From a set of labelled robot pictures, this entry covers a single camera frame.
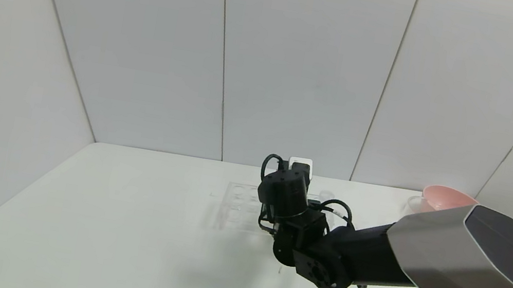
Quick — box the clear glass beaker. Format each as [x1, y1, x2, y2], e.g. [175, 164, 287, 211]
[404, 194, 435, 219]

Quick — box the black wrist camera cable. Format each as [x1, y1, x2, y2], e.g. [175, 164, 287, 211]
[259, 152, 289, 186]

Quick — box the white black wrist camera box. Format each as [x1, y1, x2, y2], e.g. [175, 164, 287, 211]
[286, 156, 315, 182]

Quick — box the clear acrylic test tube rack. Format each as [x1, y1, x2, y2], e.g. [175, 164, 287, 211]
[214, 176, 338, 248]

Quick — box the pink bowl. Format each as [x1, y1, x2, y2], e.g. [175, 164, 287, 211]
[420, 183, 481, 221]

